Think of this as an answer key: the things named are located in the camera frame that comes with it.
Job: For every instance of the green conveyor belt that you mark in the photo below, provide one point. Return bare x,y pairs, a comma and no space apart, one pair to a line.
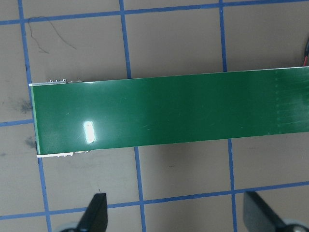
169,111

